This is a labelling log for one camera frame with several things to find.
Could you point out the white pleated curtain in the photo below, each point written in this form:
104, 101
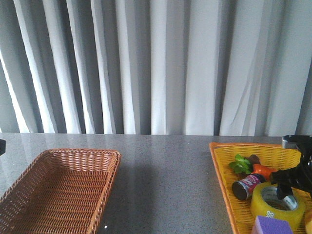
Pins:
160, 67

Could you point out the yellow tape roll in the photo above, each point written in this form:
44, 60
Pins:
265, 202

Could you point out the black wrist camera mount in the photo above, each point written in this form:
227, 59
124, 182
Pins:
291, 141

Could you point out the brown wicker basket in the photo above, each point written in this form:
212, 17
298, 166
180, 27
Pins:
63, 191

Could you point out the purple sponge block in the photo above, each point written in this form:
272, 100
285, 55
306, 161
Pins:
266, 225

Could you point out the yellow toy fruit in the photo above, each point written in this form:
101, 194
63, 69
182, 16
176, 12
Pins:
308, 222

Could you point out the small purple labelled can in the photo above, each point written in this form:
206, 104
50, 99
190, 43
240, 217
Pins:
243, 188

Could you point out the yellow plastic basket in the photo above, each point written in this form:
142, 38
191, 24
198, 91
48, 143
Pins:
271, 155

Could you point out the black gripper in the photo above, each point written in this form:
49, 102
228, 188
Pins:
2, 146
299, 177

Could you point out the orange toy carrot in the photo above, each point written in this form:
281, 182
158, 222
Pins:
244, 166

